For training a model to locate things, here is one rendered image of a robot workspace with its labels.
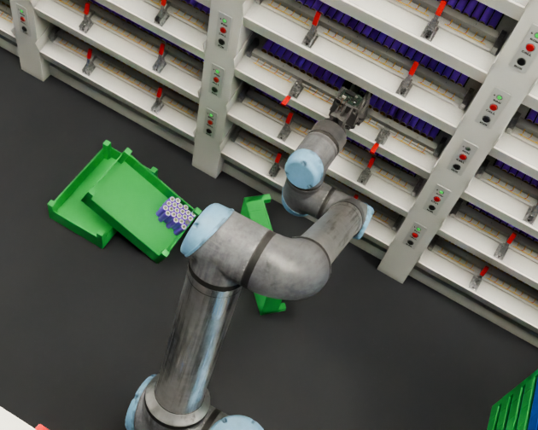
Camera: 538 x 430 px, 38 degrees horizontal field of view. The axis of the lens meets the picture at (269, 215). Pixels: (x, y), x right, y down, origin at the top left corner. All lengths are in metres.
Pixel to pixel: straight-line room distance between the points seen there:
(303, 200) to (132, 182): 0.71
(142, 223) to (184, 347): 0.88
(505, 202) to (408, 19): 0.57
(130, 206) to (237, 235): 1.08
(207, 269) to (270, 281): 0.12
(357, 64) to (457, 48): 0.28
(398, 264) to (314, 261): 1.05
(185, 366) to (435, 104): 0.87
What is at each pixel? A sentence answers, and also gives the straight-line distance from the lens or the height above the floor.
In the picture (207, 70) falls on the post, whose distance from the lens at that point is 2.24.
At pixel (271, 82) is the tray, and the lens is 2.15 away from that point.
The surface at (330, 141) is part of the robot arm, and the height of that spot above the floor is 0.67.
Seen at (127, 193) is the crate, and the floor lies 0.08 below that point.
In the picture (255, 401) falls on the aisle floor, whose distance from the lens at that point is 2.26.
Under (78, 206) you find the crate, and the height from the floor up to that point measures 0.00.
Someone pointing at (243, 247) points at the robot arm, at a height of 0.94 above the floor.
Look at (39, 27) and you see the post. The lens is 2.67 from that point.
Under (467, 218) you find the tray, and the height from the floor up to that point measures 0.36.
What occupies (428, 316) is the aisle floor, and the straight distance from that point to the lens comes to 2.50.
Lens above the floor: 2.13
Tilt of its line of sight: 57 degrees down
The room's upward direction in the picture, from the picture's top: 16 degrees clockwise
